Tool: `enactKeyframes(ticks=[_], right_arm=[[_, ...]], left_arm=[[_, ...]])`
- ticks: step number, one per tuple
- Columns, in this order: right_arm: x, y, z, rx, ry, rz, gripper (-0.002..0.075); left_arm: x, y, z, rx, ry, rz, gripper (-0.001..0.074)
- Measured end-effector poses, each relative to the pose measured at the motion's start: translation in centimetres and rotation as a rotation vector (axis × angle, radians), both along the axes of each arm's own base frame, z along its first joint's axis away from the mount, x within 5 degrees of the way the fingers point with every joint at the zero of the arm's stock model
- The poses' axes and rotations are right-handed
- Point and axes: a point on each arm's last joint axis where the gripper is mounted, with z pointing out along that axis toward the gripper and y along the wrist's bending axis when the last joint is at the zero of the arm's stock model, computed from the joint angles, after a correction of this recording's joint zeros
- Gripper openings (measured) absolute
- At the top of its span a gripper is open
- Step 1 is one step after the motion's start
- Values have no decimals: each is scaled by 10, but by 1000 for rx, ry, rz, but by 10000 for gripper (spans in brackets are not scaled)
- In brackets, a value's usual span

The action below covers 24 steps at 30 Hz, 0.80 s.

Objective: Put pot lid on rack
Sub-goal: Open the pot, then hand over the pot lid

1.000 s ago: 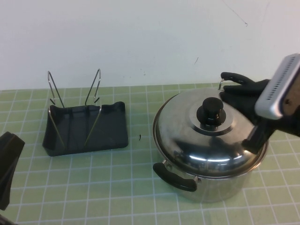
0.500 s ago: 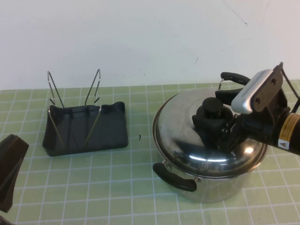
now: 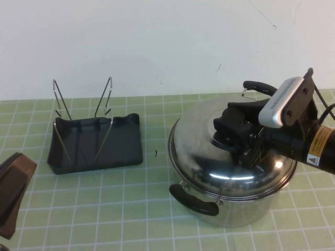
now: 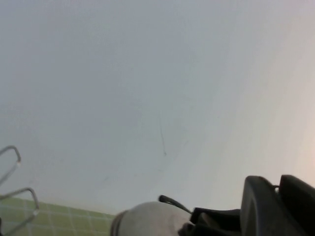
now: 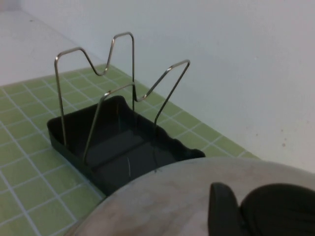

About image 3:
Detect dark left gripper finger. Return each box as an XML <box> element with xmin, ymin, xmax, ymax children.
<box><xmin>0</xmin><ymin>152</ymin><xmax>38</xmax><ymax>233</ymax></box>

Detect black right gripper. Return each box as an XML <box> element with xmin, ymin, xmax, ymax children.
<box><xmin>213</xmin><ymin>97</ymin><xmax>306</xmax><ymax>169</ymax></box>

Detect stainless steel pot lid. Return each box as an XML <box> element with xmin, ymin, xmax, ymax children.
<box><xmin>167</xmin><ymin>100</ymin><xmax>298</xmax><ymax>193</ymax></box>

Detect green checked tablecloth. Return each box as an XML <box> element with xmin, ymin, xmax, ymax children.
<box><xmin>0</xmin><ymin>89</ymin><xmax>335</xmax><ymax>251</ymax></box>

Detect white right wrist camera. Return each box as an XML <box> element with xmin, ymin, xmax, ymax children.
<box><xmin>258</xmin><ymin>68</ymin><xmax>319</xmax><ymax>129</ymax></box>

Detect black right camera cable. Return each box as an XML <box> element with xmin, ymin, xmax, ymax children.
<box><xmin>312</xmin><ymin>86</ymin><xmax>335</xmax><ymax>124</ymax></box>

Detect stainless steel pot, black handles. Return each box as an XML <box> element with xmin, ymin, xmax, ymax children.
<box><xmin>169</xmin><ymin>80</ymin><xmax>299</xmax><ymax>227</ymax></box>

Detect black lid rack, wire supports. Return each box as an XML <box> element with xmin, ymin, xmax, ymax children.
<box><xmin>47</xmin><ymin>76</ymin><xmax>144</xmax><ymax>175</ymax></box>

